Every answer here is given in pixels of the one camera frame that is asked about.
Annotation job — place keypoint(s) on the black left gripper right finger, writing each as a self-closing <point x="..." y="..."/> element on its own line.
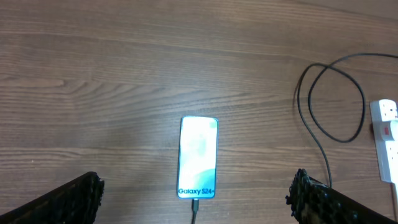
<point x="313" y="202"/>

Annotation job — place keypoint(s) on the white power strip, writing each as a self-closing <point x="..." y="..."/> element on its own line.
<point x="384" y="120"/>

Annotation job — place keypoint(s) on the black smartphone with blue screen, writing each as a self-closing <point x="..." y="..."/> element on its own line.
<point x="197" y="157"/>

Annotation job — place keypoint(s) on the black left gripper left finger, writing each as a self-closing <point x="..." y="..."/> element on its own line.
<point x="75" y="202"/>

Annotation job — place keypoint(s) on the white charger plug adapter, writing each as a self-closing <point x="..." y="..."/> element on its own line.
<point x="387" y="130"/>

